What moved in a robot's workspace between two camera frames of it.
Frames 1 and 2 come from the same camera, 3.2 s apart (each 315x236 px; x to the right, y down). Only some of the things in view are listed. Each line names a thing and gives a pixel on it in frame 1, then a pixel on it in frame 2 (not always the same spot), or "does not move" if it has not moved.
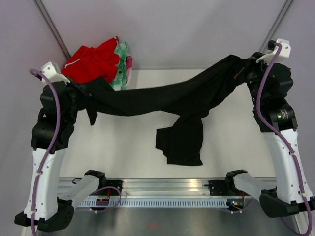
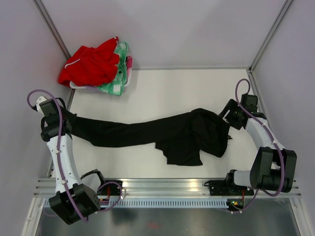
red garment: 88,62 does not move
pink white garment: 129,66 does not move
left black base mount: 103,183 does not move
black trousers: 183,94 to 184,136
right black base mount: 226,187 does not move
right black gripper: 251,62 to 232,105
